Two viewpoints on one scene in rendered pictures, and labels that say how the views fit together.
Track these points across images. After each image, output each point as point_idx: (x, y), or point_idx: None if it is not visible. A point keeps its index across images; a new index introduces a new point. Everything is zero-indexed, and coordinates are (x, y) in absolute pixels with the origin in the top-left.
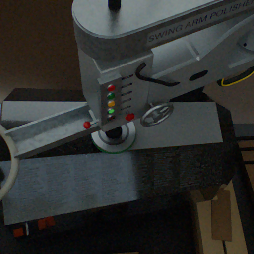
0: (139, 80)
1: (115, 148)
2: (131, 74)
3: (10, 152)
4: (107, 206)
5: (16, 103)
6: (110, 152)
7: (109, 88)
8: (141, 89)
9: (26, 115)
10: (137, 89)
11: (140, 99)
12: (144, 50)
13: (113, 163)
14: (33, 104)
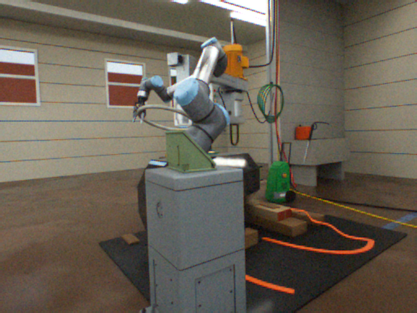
0: (218, 97)
1: (214, 151)
2: (217, 90)
3: (184, 129)
4: None
5: (157, 159)
6: (213, 152)
7: (214, 89)
8: (219, 103)
9: (165, 159)
10: (218, 102)
11: None
12: (218, 81)
13: (216, 161)
14: (165, 158)
